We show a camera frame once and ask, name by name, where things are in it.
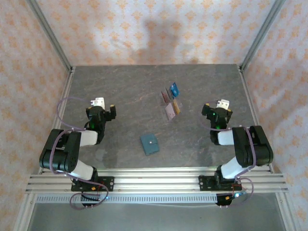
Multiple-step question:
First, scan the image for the aluminium table side rail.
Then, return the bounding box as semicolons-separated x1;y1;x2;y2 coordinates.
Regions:
39;66;77;174
237;65;274;173

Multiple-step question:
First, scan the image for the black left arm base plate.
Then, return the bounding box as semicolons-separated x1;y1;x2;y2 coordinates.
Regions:
71;176;115;193

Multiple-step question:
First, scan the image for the clear acrylic card stand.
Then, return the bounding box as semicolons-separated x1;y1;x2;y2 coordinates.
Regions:
160;88;184;121

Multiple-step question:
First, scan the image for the aluminium front mounting rail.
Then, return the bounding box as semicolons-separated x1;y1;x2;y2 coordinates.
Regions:
25;167;289;193

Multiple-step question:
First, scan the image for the blue credit card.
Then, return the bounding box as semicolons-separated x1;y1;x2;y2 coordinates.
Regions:
169;82;180;98

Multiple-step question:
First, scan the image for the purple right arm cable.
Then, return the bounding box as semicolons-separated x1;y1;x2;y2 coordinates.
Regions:
199;112;256;207

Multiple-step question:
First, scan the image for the teal card holder wallet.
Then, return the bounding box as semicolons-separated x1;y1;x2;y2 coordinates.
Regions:
140;133;160;156

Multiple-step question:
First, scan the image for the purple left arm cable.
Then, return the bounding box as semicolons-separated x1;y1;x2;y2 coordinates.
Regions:
49;96;109;210

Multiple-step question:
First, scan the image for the orange patterned backdrop cloth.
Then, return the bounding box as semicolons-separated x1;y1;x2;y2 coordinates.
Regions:
0;0;308;231

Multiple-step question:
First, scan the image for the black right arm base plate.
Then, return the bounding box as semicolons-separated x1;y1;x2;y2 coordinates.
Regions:
198;175;241;193

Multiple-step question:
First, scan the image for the slotted grey cable duct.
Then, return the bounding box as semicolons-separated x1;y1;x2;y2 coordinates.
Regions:
36;194;218;204

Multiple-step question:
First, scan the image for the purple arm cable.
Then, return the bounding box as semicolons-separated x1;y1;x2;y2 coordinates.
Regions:
49;96;109;210
199;112;256;207

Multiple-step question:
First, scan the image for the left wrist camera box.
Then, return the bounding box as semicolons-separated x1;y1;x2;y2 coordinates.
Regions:
93;97;106;109

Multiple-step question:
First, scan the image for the aluminium frame post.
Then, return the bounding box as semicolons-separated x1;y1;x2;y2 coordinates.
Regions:
240;0;287;71
26;0;73;71

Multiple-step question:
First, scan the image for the pink credit card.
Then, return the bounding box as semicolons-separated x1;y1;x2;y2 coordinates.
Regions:
165;103;178;121

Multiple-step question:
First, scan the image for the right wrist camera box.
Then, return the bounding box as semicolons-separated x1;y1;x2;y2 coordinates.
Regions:
216;99;230;111

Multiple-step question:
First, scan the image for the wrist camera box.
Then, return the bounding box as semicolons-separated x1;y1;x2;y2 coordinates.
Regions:
216;99;230;111
93;97;106;109

